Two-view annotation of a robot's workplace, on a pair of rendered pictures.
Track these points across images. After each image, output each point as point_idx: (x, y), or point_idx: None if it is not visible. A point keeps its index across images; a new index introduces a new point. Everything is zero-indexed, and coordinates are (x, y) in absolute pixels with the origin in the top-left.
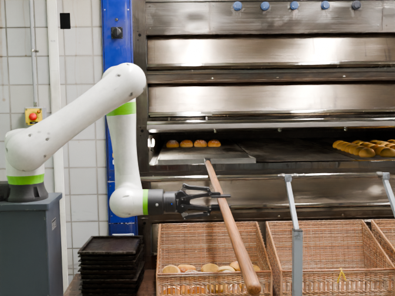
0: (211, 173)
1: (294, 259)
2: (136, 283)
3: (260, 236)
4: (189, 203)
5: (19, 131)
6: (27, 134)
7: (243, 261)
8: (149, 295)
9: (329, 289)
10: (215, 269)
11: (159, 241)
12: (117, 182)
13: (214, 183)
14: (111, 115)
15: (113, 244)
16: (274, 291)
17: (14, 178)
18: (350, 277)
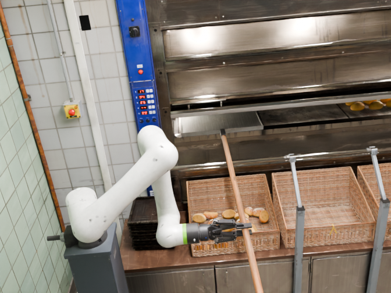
0: (230, 168)
1: (297, 228)
2: None
3: (268, 192)
4: (219, 233)
5: (79, 207)
6: (88, 219)
7: None
8: (185, 245)
9: (323, 238)
10: (233, 214)
11: (188, 201)
12: (159, 213)
13: (235, 192)
14: None
15: (153, 208)
16: (280, 235)
17: None
18: (340, 229)
